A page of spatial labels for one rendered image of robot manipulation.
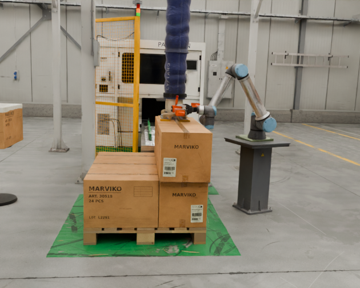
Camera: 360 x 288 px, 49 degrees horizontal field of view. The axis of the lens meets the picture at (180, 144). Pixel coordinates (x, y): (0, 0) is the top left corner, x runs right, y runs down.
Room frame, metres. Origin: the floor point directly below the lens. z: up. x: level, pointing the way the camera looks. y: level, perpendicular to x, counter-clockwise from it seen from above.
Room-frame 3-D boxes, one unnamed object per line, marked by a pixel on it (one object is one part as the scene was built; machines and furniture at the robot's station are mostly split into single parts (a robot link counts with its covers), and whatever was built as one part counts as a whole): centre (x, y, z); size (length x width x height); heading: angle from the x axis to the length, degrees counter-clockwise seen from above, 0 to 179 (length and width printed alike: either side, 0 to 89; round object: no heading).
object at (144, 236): (3.66, 0.31, 0.07); 1.20 x 1.00 x 0.14; 6
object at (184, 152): (3.33, -0.02, 0.74); 0.60 x 0.40 x 0.40; 6
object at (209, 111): (3.72, -0.27, 1.06); 0.12 x 0.09 x 0.10; 96
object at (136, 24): (5.28, 0.90, 1.05); 0.87 x 0.10 x 2.10; 58
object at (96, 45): (5.00, 1.07, 1.62); 0.20 x 0.05 x 0.30; 6
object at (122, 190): (3.66, 0.31, 0.34); 1.20 x 1.00 x 0.40; 6
